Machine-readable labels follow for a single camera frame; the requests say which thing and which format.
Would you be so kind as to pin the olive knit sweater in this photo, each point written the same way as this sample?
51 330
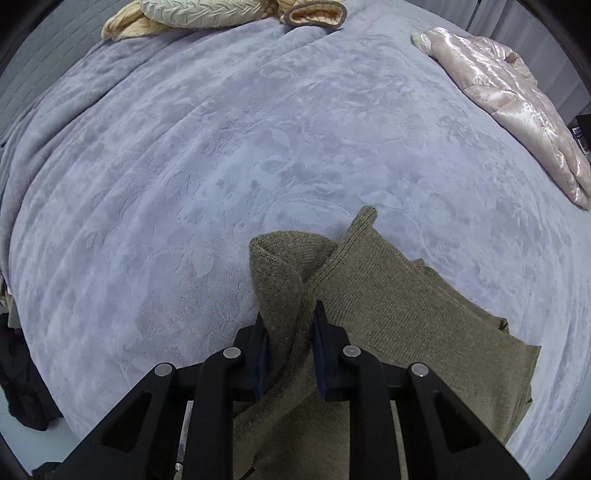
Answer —
378 314

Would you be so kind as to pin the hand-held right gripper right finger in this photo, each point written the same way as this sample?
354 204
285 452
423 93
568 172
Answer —
325 360

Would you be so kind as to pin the dark cloth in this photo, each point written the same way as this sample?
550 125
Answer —
23 378

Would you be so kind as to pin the grey padded headboard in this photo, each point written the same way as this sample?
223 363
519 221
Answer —
41 60

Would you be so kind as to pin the peach knitted garment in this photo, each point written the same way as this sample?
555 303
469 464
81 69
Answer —
318 13

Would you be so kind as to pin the grey curtain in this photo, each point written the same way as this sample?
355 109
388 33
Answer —
521 23

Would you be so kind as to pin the cream round pleated pillow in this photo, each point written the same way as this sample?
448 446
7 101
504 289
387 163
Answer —
203 10

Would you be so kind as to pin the pink satin jacket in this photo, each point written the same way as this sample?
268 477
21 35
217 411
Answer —
521 106

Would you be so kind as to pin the lavender plush blanket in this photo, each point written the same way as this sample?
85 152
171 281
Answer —
231 161

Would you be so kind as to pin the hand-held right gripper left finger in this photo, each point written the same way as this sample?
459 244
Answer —
258 364

